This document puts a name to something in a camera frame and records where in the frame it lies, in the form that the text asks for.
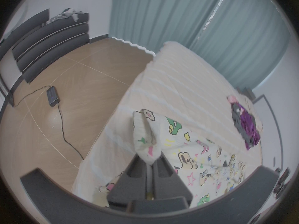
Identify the bed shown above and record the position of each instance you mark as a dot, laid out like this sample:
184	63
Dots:
177	78

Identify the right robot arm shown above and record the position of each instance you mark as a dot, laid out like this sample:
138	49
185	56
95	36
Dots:
281	183

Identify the blue-green curtain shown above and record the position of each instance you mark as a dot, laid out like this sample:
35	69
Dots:
245	43
158	15

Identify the pile of clothes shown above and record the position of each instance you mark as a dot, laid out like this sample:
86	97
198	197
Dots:
247	127

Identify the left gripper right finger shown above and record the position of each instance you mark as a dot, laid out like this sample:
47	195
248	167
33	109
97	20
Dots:
168	185

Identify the small grey white clothes pile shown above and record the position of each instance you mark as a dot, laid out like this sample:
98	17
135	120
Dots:
65	14

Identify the cream pillow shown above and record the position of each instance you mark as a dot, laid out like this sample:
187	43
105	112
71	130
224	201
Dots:
254	115

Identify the black chest of drawers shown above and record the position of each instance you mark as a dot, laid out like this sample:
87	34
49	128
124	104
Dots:
46	45

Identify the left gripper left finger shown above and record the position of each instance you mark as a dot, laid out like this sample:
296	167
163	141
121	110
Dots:
130	185

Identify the white printed pyjama top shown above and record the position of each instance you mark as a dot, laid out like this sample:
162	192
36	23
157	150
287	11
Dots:
186	162

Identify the grey white bedside table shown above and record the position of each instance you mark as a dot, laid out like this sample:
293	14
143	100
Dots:
245	92

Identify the black power adapter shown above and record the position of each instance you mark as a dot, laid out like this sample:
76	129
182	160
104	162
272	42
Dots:
52	96

